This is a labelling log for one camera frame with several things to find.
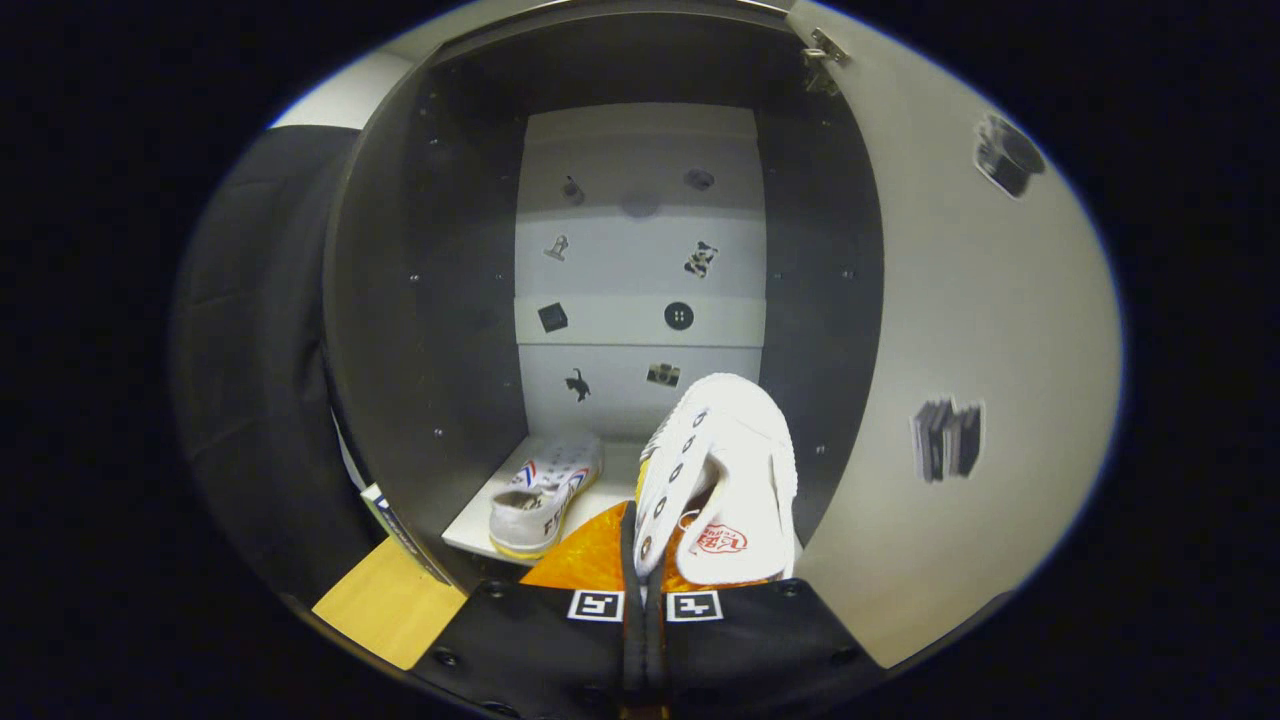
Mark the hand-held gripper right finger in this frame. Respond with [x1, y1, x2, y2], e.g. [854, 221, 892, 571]
[648, 540, 889, 716]

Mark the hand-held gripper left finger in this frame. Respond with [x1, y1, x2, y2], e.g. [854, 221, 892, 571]
[408, 500, 649, 720]

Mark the white shoe striped side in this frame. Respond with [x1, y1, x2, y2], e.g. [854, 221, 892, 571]
[488, 430, 604, 559]

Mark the white shoe red label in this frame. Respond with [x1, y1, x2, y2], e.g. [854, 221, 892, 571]
[633, 373, 799, 588]

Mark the dark grey shoe cabinet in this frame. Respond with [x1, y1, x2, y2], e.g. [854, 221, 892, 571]
[320, 0, 886, 596]

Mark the light grey shoe cabinet door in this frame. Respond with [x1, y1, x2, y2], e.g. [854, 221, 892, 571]
[785, 0, 1123, 669]

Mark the dark blue book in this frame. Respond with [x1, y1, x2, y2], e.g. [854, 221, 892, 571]
[375, 495, 453, 586]

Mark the white green book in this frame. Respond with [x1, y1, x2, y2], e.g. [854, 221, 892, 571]
[358, 483, 441, 581]

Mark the black backdrop cloth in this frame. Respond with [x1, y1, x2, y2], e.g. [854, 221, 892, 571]
[170, 125, 386, 601]

